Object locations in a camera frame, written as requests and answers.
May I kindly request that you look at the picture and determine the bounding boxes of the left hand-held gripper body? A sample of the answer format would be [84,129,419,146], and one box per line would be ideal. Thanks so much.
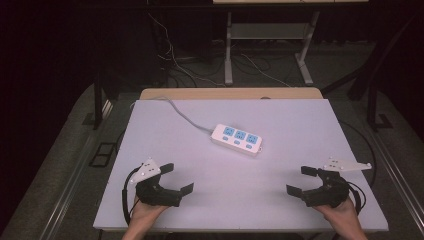
[129,157,183,208]

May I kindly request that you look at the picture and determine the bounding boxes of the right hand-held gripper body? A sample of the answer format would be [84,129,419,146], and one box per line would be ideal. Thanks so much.
[301,157,373,208]

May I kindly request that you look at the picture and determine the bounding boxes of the white power strip blue sockets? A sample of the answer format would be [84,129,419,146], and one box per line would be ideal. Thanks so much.
[209,123,264,158]

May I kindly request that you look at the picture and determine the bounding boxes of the person's left hand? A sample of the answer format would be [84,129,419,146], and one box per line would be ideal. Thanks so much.
[127,197,170,229]

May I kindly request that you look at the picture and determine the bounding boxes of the person's right hand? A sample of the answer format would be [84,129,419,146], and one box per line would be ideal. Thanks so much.
[312,196,362,231]

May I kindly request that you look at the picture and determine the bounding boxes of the black metal stand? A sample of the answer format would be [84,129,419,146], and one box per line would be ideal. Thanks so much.
[82,71,104,131]
[365,83,394,132]

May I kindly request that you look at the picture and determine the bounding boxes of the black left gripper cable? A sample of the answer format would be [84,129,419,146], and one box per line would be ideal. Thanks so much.
[121,166,142,227]

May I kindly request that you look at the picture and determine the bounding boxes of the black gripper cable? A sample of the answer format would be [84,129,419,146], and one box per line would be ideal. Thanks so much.
[121,166,142,227]
[339,119,378,215]

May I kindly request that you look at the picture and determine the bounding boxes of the grey power strip cable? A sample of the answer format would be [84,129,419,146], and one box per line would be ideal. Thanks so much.
[129,96,215,133]

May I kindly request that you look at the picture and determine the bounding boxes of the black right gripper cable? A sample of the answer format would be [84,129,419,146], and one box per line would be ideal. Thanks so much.
[339,119,378,215]

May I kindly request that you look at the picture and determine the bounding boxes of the black rectangular floor frame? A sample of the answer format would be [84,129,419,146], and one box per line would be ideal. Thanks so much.
[88,142,118,168]

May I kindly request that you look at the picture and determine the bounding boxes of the aluminium floor rail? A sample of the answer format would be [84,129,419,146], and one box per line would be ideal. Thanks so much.
[366,128,424,229]
[39,99,115,240]

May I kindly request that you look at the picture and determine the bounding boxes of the black floor cables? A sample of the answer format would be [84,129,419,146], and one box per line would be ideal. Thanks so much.
[164,54,301,88]

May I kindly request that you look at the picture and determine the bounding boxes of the white floor cable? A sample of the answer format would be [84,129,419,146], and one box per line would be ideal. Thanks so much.
[147,12,228,88]
[240,53,292,88]

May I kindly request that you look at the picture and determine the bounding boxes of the white metal desk frame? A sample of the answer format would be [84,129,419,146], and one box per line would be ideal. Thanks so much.
[212,0,370,86]

